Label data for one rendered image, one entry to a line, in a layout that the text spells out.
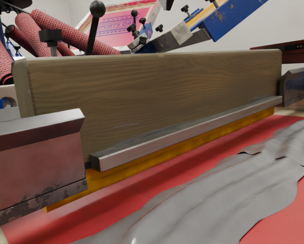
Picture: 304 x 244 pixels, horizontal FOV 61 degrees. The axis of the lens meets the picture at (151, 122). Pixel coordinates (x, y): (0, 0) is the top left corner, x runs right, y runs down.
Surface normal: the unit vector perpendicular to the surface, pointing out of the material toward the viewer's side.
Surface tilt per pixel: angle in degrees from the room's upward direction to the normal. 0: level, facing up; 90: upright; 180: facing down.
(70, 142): 90
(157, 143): 90
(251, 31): 90
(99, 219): 0
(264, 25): 90
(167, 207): 28
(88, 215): 0
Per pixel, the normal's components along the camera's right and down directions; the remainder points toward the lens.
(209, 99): 0.68, 0.10
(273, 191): 0.33, -0.75
